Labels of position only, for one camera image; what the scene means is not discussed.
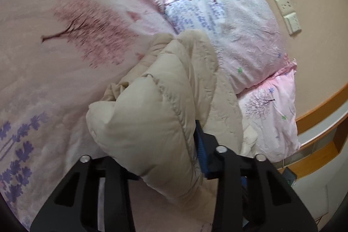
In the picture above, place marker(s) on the pink floral bed sheet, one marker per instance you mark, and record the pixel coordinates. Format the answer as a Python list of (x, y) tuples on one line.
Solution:
[(54, 63)]

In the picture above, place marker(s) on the wooden headboard cabinet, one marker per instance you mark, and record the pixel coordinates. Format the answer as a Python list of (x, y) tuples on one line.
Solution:
[(323, 123)]

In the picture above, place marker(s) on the white wall switch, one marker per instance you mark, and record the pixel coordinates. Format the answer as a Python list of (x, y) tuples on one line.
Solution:
[(292, 24)]

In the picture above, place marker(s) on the lavender print pillow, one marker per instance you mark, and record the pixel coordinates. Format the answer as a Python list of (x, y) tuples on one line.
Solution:
[(239, 28)]

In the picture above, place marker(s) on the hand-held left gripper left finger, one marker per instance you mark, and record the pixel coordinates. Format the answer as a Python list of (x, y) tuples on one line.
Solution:
[(114, 176)]

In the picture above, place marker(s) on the cream quilted down jacket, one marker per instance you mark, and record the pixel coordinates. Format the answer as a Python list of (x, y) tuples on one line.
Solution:
[(155, 117)]

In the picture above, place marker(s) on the white wall socket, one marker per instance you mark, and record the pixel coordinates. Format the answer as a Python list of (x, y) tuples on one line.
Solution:
[(283, 4)]

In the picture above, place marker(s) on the pink tree print pillow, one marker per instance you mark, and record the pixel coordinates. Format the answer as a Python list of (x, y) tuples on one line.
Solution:
[(272, 117)]

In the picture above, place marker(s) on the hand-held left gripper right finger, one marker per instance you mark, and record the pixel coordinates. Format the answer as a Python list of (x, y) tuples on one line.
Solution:
[(201, 151)]

